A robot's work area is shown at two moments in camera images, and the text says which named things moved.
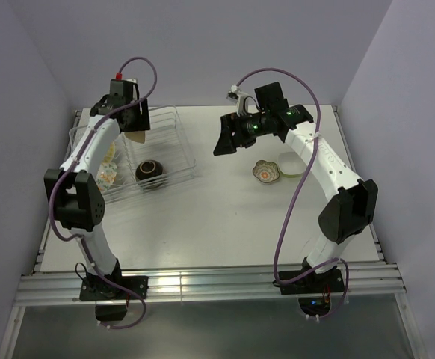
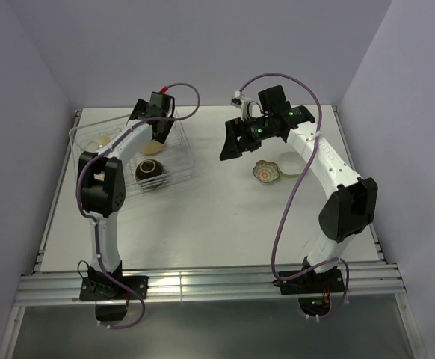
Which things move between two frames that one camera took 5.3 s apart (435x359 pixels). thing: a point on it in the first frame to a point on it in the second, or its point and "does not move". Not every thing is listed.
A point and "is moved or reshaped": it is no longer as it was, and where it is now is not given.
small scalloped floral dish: (266, 171) does not move
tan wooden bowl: (137, 136) is moved or reshaped
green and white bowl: (291, 164) does not move
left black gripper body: (139, 117) to (162, 136)
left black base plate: (99, 289) does not move
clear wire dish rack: (140, 162) does not move
